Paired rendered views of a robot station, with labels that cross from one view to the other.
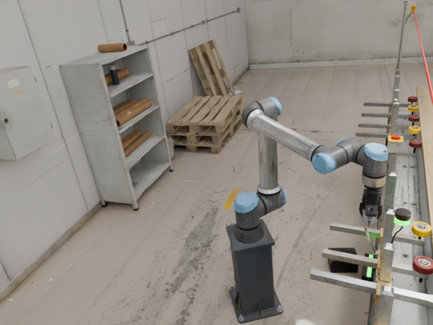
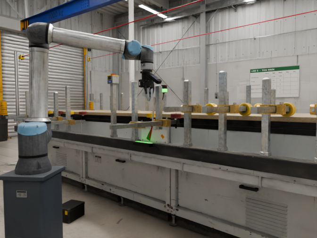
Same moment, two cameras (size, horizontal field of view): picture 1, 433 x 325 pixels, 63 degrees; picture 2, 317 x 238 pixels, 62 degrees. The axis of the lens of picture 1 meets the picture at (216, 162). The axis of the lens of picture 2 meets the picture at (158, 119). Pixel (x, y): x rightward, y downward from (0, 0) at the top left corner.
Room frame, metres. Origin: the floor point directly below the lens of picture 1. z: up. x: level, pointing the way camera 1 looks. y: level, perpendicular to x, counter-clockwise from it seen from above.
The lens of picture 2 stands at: (0.76, 1.12, 0.97)
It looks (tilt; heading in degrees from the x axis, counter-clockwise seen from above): 3 degrees down; 283
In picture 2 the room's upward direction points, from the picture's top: straight up
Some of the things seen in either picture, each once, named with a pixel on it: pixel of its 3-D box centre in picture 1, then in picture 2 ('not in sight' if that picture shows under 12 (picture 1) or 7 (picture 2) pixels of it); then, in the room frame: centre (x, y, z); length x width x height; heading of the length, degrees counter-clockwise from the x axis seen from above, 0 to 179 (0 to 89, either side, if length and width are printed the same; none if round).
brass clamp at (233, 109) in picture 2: not in sight; (226, 108); (0.72, -0.45, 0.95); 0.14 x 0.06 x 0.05; 152
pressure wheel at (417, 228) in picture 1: (420, 235); (151, 119); (1.30, -0.93, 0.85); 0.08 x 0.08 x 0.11
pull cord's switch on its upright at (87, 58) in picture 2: not in sight; (87, 88); (2.91, -2.89, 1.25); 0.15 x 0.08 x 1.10; 152
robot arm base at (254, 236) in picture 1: (248, 227); (33, 162); (1.79, -0.15, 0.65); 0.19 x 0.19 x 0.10
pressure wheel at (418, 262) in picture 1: (422, 271); (176, 120); (1.08, -0.81, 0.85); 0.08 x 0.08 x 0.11
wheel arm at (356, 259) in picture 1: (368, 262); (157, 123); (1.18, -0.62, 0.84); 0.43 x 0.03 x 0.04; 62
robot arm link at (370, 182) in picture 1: (372, 178); (146, 67); (1.25, -0.64, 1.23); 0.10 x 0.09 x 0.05; 62
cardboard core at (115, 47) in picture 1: (112, 48); not in sight; (3.76, 0.90, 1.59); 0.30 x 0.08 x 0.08; 67
